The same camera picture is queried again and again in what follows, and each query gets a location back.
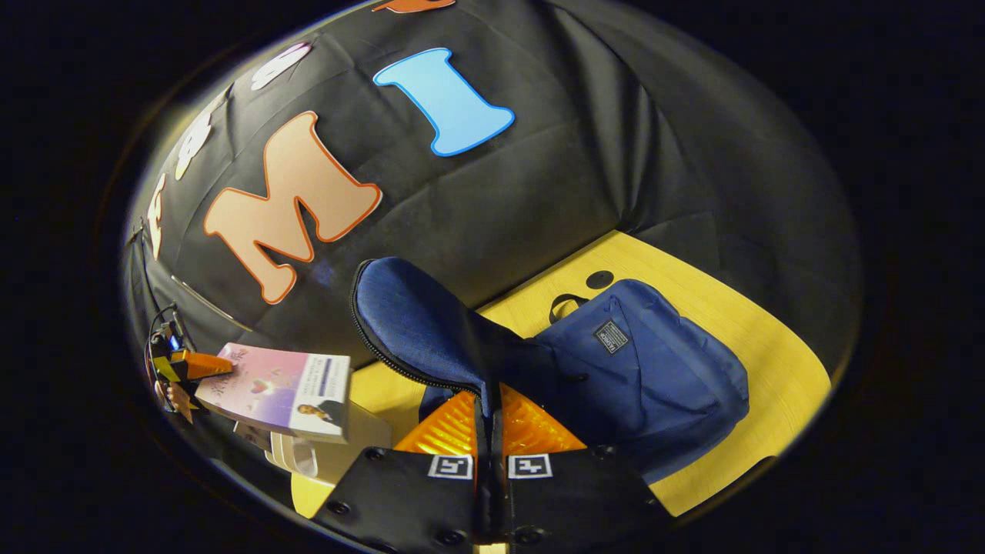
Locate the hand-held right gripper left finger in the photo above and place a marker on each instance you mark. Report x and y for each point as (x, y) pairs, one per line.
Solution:
(400, 492)

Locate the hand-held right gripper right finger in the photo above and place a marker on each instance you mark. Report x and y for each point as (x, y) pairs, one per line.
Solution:
(577, 492)

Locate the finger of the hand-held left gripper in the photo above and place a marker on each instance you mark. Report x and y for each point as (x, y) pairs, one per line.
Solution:
(204, 365)

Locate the white bookshelf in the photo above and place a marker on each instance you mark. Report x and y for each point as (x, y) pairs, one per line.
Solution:
(365, 442)

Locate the pink book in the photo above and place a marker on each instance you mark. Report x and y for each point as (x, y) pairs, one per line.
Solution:
(269, 388)

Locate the blue schoolbag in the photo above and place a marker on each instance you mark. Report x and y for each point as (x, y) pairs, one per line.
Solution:
(654, 385)

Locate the black round desk grommet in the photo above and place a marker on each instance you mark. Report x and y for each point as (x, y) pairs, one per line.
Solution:
(600, 279)

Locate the black backdrop cloth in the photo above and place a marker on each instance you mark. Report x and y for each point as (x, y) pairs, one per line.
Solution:
(577, 154)

